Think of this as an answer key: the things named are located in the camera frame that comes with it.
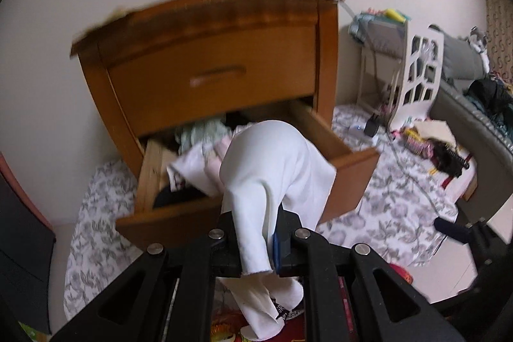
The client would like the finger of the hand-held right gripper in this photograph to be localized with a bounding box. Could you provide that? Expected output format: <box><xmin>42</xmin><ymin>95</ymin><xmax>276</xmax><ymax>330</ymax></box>
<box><xmin>436</xmin><ymin>216</ymin><xmax>471</xmax><ymax>244</ymax></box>

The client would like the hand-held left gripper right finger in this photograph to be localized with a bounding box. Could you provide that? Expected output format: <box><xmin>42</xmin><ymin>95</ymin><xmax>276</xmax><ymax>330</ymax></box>
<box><xmin>273</xmin><ymin>206</ymin><xmax>466</xmax><ymax>342</ymax></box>

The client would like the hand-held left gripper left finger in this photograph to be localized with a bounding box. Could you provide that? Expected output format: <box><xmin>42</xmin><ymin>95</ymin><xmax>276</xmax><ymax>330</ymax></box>
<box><xmin>50</xmin><ymin>210</ymin><xmax>243</xmax><ymax>342</ymax></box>

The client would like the wooden drawer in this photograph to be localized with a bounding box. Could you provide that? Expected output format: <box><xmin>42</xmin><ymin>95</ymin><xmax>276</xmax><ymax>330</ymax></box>
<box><xmin>115</xmin><ymin>97</ymin><xmax>381</xmax><ymax>252</ymax></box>
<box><xmin>98</xmin><ymin>23</ymin><xmax>321</xmax><ymax>136</ymax></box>

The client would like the dark cloth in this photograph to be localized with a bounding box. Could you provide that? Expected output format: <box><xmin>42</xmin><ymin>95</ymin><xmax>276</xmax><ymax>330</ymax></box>
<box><xmin>154</xmin><ymin>185</ymin><xmax>210</xmax><ymax>207</ymax></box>

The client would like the pink garment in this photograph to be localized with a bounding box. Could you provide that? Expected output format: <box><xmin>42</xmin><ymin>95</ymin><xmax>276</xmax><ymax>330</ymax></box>
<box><xmin>204</xmin><ymin>138</ymin><xmax>232</xmax><ymax>195</ymax></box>

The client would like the white garment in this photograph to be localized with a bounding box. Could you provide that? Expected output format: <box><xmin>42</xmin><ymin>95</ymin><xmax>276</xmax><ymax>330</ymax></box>
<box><xmin>218</xmin><ymin>120</ymin><xmax>336</xmax><ymax>340</ymax></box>

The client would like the white printed underwear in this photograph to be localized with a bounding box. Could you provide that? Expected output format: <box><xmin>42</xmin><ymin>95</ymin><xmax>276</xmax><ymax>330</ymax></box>
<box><xmin>166</xmin><ymin>144</ymin><xmax>217</xmax><ymax>194</ymax></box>

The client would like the light green lace underwear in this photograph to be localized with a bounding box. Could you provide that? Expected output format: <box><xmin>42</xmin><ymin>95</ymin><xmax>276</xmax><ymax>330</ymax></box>
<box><xmin>178</xmin><ymin>120</ymin><xmax>234</xmax><ymax>155</ymax></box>

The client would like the grey floral bedsheet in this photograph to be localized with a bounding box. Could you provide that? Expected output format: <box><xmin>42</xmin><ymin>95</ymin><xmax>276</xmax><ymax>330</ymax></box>
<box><xmin>64</xmin><ymin>104</ymin><xmax>459</xmax><ymax>322</ymax></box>

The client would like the black hair brush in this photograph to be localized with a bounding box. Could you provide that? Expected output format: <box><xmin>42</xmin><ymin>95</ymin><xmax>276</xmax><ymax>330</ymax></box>
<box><xmin>431</xmin><ymin>139</ymin><xmax>469</xmax><ymax>178</ymax></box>

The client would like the grey sofa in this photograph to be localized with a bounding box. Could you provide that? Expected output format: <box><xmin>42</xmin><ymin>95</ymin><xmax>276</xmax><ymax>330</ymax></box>
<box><xmin>429</xmin><ymin>79</ymin><xmax>513</xmax><ymax>303</ymax></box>

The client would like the colourful sticker packet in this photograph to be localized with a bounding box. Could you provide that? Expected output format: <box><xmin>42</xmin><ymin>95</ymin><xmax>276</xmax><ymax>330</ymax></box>
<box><xmin>403</xmin><ymin>128</ymin><xmax>429</xmax><ymax>156</ymax></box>

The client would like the red floral blanket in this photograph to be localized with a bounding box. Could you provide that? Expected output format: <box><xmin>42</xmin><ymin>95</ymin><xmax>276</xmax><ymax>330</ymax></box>
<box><xmin>210</xmin><ymin>264</ymin><xmax>413</xmax><ymax>342</ymax></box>

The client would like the white wooden rack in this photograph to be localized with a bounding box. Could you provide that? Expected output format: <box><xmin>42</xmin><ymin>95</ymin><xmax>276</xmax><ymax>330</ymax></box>
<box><xmin>357</xmin><ymin>19</ymin><xmax>445</xmax><ymax>130</ymax></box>

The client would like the black charger adapter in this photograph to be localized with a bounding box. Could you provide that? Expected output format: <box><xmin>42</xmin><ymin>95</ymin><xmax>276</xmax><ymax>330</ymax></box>
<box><xmin>364</xmin><ymin>113</ymin><xmax>381</xmax><ymax>137</ymax></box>

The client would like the white power strip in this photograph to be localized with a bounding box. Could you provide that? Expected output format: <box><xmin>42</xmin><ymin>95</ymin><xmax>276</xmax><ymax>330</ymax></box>
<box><xmin>349</xmin><ymin>123</ymin><xmax>379</xmax><ymax>144</ymax></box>

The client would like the dark clothes pile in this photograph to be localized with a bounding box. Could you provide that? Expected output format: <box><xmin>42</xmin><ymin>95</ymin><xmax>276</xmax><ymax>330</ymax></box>
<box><xmin>467</xmin><ymin>78</ymin><xmax>513</xmax><ymax>126</ymax></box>

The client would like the grey cushion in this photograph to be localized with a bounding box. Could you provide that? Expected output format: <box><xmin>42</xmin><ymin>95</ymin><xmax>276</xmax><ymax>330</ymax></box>
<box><xmin>439</xmin><ymin>31</ymin><xmax>487</xmax><ymax>80</ymax></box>

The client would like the dark glass cabinet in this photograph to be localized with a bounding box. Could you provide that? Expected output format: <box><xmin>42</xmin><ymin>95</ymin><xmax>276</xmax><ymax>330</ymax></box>
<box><xmin>0</xmin><ymin>174</ymin><xmax>57</xmax><ymax>335</ymax></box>

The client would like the pink foam board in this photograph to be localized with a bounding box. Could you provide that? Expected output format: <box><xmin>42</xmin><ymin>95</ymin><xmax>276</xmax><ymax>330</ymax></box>
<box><xmin>0</xmin><ymin>152</ymin><xmax>53</xmax><ymax>234</ymax></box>

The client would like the teal cloth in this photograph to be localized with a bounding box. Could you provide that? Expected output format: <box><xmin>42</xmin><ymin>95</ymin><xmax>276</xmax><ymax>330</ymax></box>
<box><xmin>348</xmin><ymin>11</ymin><xmax>375</xmax><ymax>44</ymax></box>

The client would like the wooden nightstand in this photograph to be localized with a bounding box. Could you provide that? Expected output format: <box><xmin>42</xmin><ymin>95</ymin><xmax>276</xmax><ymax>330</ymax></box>
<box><xmin>70</xmin><ymin>0</ymin><xmax>345</xmax><ymax>182</ymax></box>

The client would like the thin black cable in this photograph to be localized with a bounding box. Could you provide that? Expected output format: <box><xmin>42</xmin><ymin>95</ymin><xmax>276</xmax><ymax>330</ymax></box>
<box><xmin>385</xmin><ymin>134</ymin><xmax>437</xmax><ymax>214</ymax></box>

